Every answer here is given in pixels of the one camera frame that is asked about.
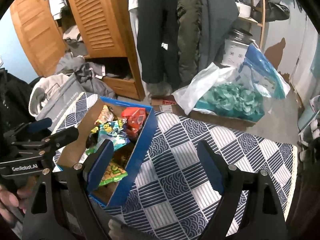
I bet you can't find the green peanut snack bag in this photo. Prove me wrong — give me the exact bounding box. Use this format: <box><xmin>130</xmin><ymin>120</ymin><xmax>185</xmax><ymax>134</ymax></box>
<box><xmin>99</xmin><ymin>161</ymin><xmax>127</xmax><ymax>186</ymax></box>

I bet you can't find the teal snack packet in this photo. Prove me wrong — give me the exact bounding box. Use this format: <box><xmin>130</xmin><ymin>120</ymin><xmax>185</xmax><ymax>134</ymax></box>
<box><xmin>85</xmin><ymin>120</ymin><xmax>130</xmax><ymax>155</ymax></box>

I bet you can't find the small red snack bag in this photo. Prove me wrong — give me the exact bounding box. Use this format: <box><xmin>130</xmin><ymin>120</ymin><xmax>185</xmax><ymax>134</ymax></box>
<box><xmin>121</xmin><ymin>107</ymin><xmax>146</xmax><ymax>138</ymax></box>

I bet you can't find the black snack packet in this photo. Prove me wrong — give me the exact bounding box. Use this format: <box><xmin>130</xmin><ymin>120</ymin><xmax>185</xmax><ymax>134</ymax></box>
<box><xmin>86</xmin><ymin>131</ymin><xmax>99</xmax><ymax>149</ymax></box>

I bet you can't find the long gold snack pack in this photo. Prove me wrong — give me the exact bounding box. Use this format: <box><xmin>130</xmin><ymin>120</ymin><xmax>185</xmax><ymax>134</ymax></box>
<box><xmin>95</xmin><ymin>105</ymin><xmax>114</xmax><ymax>125</ymax></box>

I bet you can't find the large orange snack bag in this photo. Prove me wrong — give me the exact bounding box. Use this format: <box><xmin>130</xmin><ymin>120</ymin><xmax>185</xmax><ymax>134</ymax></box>
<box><xmin>112</xmin><ymin>142</ymin><xmax>135</xmax><ymax>169</ymax></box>

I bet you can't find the person's left hand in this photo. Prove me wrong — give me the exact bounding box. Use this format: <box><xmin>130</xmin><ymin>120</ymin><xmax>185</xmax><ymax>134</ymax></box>
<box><xmin>1</xmin><ymin>177</ymin><xmax>37</xmax><ymax>228</ymax></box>

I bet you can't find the grey clothes pile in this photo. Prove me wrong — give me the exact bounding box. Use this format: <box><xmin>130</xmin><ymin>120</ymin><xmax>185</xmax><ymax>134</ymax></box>
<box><xmin>28</xmin><ymin>53</ymin><xmax>116</xmax><ymax>131</ymax></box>

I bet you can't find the blue cardboard box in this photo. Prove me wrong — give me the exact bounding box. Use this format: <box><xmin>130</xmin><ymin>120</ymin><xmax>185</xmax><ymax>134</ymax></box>
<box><xmin>54</xmin><ymin>97</ymin><xmax>157</xmax><ymax>207</ymax></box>

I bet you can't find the blue white patterned cloth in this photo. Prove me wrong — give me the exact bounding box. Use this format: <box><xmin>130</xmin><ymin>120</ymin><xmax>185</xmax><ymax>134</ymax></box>
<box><xmin>51</xmin><ymin>92</ymin><xmax>299</xmax><ymax>240</ymax></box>

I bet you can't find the shoe rack with shoes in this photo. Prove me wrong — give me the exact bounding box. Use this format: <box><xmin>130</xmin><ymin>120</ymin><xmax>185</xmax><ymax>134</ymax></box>
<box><xmin>298</xmin><ymin>95</ymin><xmax>319</xmax><ymax>169</ymax></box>

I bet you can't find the teal tray of packets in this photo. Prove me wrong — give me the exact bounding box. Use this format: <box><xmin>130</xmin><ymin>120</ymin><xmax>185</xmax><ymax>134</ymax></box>
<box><xmin>195</xmin><ymin>82</ymin><xmax>265</xmax><ymax>122</ymax></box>

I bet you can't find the wooden louvered wardrobe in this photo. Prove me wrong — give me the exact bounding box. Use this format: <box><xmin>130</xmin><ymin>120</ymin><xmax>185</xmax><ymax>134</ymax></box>
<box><xmin>10</xmin><ymin>0</ymin><xmax>145</xmax><ymax>100</ymax></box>

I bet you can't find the white plastic bag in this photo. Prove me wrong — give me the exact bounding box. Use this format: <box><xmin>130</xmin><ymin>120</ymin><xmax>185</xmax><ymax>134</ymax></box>
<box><xmin>172</xmin><ymin>62</ymin><xmax>238</xmax><ymax>115</ymax></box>

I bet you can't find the dark hanging jacket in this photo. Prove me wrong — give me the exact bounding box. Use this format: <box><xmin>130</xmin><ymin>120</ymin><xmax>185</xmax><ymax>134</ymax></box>
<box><xmin>137</xmin><ymin>0</ymin><xmax>181</xmax><ymax>88</ymax></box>

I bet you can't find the blue clear plastic bag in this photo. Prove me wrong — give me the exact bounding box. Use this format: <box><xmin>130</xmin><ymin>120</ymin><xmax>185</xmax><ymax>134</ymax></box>
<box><xmin>238</xmin><ymin>43</ymin><xmax>290</xmax><ymax>100</ymax></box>

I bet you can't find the white canister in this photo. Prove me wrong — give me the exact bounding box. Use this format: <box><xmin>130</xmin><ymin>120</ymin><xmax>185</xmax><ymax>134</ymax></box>
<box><xmin>221</xmin><ymin>28</ymin><xmax>253</xmax><ymax>67</ymax></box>

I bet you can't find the olive hanging coat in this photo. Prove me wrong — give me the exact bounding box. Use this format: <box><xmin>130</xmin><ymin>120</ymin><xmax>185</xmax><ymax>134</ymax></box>
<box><xmin>177</xmin><ymin>0</ymin><xmax>202</xmax><ymax>83</ymax></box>

